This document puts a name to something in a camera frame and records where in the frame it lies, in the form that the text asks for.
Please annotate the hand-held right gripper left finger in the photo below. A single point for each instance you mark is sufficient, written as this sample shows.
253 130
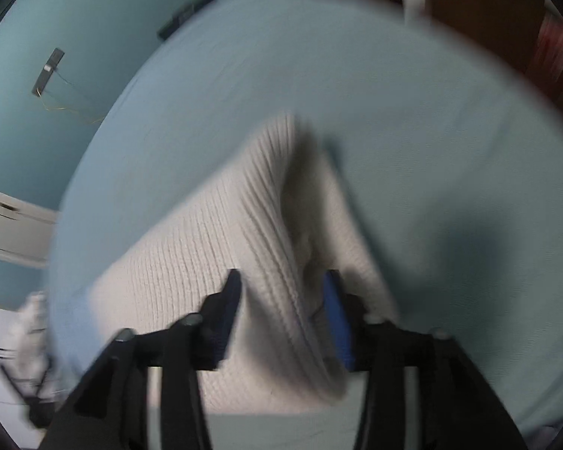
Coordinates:
227 309

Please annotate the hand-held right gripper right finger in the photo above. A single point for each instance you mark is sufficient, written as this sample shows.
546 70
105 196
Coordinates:
335 318

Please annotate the cream and blue knit sweater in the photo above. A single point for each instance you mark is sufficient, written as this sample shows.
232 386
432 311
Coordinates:
206 243

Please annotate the bed with light blue sheet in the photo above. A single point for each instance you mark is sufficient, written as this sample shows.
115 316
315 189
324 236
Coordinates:
427 150

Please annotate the white room door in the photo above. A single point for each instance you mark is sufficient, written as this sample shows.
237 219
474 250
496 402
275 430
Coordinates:
14 229

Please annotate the black and grey case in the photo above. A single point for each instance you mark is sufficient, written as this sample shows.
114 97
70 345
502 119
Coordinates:
185 14

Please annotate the brown wooden chair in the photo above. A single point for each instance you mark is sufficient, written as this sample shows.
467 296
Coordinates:
488 14

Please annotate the red packet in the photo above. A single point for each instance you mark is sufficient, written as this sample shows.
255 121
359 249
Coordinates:
556 47

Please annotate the dark wall socket strip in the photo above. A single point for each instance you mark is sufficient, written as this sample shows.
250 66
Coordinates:
49 70

